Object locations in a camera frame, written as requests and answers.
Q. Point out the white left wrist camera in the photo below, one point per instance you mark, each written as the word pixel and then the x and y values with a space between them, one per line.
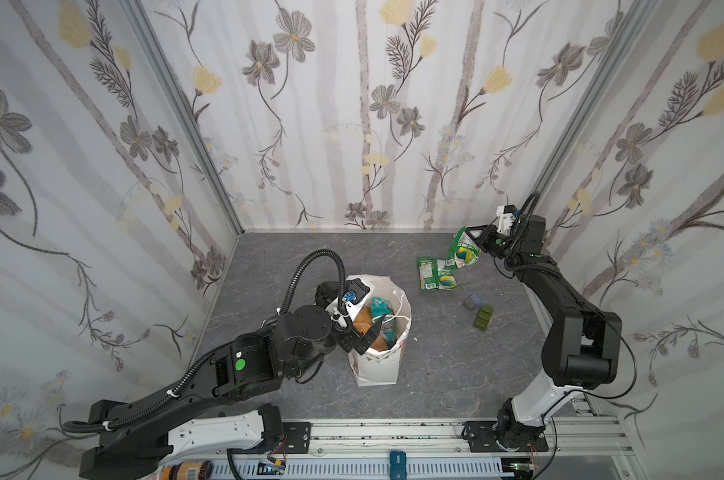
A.
pixel 345 310

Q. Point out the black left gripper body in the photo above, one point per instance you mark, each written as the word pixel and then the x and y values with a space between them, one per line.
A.
pixel 355 339

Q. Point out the brown bottle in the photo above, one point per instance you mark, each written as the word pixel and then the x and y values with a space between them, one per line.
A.
pixel 185 471

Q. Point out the blue clip on rail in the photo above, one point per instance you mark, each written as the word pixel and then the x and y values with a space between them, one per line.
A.
pixel 398 465

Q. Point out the cartoon animal paper bag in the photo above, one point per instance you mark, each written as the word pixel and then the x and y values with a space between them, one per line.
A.
pixel 380 364

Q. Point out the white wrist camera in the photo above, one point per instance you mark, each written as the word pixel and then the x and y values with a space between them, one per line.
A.
pixel 506 218
pixel 345 310

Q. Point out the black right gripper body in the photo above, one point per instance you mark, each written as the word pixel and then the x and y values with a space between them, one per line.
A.
pixel 491 239

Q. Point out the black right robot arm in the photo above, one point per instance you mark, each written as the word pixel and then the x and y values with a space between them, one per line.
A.
pixel 582 349

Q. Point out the grey blue block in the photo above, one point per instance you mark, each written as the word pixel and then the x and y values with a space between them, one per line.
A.
pixel 473 302

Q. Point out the teal snack packet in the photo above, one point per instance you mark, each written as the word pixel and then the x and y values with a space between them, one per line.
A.
pixel 384 315

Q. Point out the aluminium rail base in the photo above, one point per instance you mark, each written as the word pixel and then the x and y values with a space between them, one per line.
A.
pixel 591 447

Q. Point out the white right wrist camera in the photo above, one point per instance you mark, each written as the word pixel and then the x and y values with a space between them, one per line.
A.
pixel 506 218

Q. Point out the green block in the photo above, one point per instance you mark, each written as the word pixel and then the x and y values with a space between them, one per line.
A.
pixel 484 317

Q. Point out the green yellow snack packet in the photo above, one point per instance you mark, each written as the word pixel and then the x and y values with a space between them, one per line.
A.
pixel 463 250

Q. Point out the brown snack packet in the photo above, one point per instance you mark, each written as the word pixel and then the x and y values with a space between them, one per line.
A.
pixel 364 321

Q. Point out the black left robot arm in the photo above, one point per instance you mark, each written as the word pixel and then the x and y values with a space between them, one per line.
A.
pixel 134 438

